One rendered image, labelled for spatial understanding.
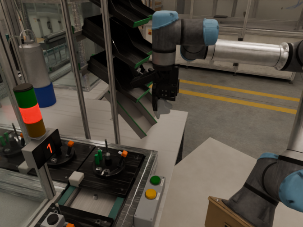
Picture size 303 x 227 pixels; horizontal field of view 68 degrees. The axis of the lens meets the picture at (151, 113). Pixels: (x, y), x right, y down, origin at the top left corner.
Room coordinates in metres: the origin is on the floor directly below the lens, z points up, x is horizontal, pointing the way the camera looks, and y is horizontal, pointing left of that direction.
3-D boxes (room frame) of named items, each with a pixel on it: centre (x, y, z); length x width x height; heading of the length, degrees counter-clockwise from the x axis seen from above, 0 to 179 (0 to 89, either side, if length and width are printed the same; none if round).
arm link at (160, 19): (0.71, -0.04, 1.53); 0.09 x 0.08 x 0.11; 88
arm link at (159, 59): (0.71, -0.04, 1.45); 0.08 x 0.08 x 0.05
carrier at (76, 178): (0.72, 0.18, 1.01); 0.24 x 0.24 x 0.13; 75
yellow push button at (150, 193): (0.58, 0.00, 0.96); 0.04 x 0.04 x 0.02
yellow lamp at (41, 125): (0.56, 0.35, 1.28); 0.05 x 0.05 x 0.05
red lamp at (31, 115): (0.56, 0.35, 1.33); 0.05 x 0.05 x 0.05
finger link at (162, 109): (0.69, -0.04, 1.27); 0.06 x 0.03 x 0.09; 75
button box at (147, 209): (0.58, 0.00, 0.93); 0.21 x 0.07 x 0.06; 165
